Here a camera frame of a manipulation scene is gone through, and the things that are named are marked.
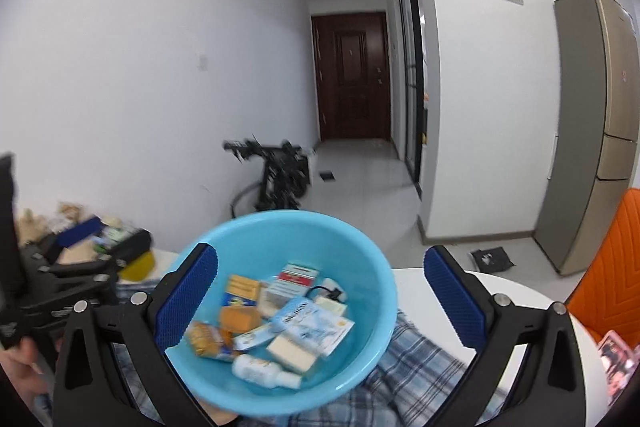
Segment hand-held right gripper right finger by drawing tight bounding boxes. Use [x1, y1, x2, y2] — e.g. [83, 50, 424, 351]
[423, 245, 588, 427]

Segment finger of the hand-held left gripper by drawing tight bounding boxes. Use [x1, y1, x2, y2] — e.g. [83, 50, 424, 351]
[30, 217, 103, 265]
[50, 231, 153, 280]

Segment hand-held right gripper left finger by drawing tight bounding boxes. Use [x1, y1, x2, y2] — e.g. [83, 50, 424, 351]
[52, 243, 219, 427]

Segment gold and blue cigarette pack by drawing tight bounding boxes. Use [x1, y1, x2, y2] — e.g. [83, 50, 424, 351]
[222, 275, 262, 308]

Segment light blue plastic basin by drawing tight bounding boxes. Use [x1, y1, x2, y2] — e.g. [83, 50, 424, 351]
[162, 209, 399, 418]

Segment light blue dotted box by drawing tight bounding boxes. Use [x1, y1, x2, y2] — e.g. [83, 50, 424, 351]
[272, 297, 355, 358]

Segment person's left hand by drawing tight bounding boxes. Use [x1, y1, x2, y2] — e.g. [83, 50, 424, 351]
[0, 339, 56, 408]

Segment heap of small packets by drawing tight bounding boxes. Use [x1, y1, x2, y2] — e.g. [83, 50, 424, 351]
[95, 217, 136, 253]

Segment yellow bin with green rim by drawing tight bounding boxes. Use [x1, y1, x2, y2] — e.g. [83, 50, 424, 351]
[117, 252, 157, 281]

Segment beige plush toy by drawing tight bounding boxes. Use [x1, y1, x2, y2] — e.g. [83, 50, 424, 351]
[17, 202, 83, 243]

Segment orange biscuit packet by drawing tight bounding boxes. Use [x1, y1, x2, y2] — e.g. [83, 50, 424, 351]
[185, 321, 236, 360]

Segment orange soap bar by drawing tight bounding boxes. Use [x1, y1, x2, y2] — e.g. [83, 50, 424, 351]
[220, 305, 262, 333]

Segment black plastic bag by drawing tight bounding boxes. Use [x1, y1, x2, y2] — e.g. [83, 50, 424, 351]
[469, 246, 516, 272]

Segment pale blue tissue pack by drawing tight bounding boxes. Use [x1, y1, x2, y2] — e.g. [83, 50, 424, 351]
[232, 324, 281, 352]

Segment blue plaid cloth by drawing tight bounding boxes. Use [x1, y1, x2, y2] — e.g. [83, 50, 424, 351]
[35, 277, 506, 427]

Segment small pale box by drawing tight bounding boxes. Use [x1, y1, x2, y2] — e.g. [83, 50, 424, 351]
[257, 282, 306, 318]

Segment white plastic bottle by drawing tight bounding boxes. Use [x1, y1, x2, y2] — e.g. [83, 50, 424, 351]
[231, 353, 303, 389]

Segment red and white cigarette pack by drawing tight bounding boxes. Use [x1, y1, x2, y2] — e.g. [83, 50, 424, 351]
[277, 263, 321, 293]

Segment beige soap bar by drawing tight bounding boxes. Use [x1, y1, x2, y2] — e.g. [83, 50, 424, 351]
[266, 334, 318, 375]

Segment black electric bicycle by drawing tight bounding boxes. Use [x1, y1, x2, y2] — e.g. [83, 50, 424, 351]
[222, 138, 313, 218]

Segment orange chair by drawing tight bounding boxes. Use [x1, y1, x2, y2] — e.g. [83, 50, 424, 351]
[567, 188, 640, 353]

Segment pink packet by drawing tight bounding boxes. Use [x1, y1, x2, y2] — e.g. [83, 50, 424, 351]
[597, 329, 640, 403]

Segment gold and grey refrigerator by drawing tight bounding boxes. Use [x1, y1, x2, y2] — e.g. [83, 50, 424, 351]
[532, 0, 640, 278]

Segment black framed glass door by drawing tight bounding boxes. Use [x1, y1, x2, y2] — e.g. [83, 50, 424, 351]
[397, 0, 426, 185]

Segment dark brown door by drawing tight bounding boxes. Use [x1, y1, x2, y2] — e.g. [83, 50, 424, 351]
[311, 11, 391, 142]

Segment black charger with cable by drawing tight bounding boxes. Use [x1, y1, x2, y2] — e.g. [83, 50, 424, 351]
[305, 285, 348, 303]

